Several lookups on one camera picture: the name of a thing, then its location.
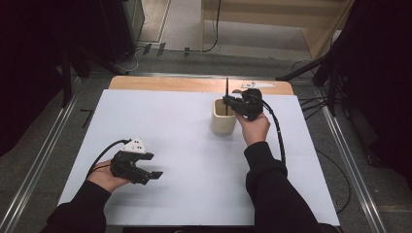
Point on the black curtain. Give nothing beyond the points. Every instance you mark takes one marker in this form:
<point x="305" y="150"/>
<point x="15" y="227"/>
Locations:
<point x="382" y="81"/>
<point x="26" y="64"/>

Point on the person's right hand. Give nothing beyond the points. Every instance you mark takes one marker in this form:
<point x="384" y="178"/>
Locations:
<point x="256" y="129"/>

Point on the dark cabinet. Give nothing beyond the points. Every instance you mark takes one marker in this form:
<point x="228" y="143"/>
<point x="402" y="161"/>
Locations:
<point x="120" y="26"/>

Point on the dark round table plug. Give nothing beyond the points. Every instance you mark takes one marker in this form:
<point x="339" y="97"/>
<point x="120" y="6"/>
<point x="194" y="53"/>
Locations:
<point x="237" y="91"/>

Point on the cream square cup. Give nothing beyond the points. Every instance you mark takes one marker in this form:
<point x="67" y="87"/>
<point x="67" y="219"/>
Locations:
<point x="222" y="124"/>

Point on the metal floor rail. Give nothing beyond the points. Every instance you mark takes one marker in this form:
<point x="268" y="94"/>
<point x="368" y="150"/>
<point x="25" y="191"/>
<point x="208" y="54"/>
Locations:
<point x="353" y="174"/>
<point x="39" y="161"/>

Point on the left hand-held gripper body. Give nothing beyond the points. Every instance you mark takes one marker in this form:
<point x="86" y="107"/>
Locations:
<point x="126" y="168"/>

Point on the black tripod stand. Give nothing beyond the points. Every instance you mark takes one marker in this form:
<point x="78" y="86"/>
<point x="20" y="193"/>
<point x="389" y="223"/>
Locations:
<point x="333" y="90"/>

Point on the light wooden shelf unit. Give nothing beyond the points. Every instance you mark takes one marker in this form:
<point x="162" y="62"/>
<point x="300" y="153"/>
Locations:
<point x="275" y="14"/>

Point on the black pencil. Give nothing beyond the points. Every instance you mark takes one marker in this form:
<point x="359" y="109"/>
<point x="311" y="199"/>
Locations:
<point x="226" y="85"/>

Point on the person's left hand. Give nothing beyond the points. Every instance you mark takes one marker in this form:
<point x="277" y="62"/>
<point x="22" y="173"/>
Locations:
<point x="105" y="179"/>

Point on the black metal stand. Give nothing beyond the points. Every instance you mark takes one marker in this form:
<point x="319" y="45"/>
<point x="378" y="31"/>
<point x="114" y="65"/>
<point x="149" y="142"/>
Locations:
<point x="66" y="81"/>

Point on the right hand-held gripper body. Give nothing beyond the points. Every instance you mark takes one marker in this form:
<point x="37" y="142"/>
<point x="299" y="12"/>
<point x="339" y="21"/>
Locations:
<point x="251" y="105"/>

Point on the white table mat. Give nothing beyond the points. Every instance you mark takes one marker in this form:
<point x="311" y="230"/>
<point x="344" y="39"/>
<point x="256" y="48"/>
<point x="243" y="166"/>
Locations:
<point x="194" y="194"/>

